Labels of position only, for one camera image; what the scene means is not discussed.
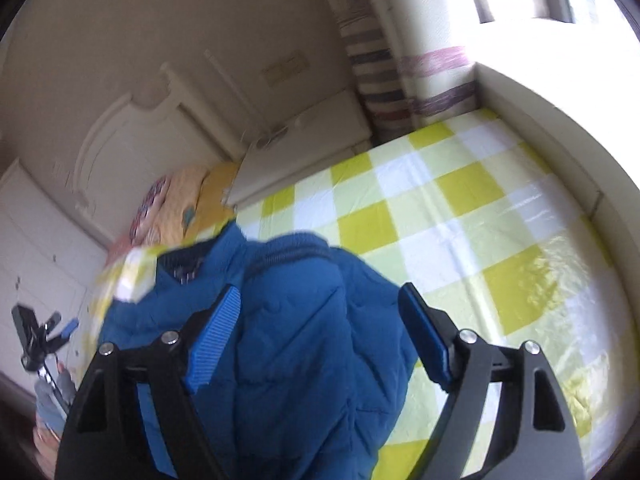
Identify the yellow checked bed sheet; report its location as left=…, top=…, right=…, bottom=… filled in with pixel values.
left=95, top=107, right=632, bottom=480

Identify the white bay window sill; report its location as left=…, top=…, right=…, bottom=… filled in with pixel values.
left=400, top=12, right=640, bottom=321

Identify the printed cream curtain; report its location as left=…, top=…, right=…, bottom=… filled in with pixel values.
left=320, top=0, right=477, bottom=144

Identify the round patterned pillow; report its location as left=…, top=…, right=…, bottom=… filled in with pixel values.
left=129, top=175, right=172, bottom=243

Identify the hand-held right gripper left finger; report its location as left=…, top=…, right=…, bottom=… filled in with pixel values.
left=55, top=285, right=242, bottom=480

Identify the beige cushion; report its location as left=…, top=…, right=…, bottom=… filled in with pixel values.
left=150, top=164, right=212, bottom=248

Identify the blue quilted jacket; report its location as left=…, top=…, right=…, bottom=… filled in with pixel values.
left=97, top=222, right=421, bottom=480

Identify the white nightstand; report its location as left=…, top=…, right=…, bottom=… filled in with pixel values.
left=222, top=90, right=374, bottom=209

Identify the pink blanket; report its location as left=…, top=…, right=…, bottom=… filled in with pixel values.
left=106, top=237, right=138, bottom=268

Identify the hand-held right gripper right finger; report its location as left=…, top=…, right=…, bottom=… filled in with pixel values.
left=398, top=282, right=586, bottom=480

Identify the white wooden bed headboard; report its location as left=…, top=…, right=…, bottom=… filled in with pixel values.
left=75, top=47, right=263, bottom=248

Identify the person's left hand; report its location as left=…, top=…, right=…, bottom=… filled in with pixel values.
left=34, top=365, right=77, bottom=433

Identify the white wardrobe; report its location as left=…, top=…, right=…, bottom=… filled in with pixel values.
left=0, top=157, right=109, bottom=398

